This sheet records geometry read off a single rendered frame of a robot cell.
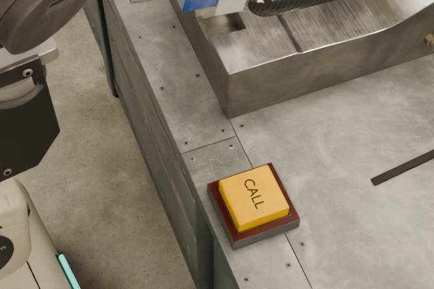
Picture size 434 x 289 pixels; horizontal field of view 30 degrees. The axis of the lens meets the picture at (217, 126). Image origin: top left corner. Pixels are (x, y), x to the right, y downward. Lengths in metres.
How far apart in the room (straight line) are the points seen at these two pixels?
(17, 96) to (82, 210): 1.11
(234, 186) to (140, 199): 0.97
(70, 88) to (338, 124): 1.16
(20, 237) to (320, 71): 0.41
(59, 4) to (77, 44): 1.61
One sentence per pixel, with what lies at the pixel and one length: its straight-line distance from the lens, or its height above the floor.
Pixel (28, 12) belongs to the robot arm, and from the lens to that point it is 0.50.
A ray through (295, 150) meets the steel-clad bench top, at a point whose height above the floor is 0.80.
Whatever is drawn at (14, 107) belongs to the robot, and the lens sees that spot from 0.77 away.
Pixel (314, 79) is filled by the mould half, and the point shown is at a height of 0.83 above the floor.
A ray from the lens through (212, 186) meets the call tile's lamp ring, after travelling 0.91.
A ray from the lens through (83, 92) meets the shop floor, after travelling 2.04.
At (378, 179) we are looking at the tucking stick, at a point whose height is 0.80.
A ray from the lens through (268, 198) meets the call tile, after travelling 0.89.
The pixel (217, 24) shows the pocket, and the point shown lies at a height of 0.86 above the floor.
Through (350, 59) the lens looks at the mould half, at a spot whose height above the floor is 0.84.
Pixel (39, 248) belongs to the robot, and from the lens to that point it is 1.52.
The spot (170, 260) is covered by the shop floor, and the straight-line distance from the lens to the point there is 1.78.
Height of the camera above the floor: 1.61
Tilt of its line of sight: 56 degrees down
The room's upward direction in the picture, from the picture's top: straight up
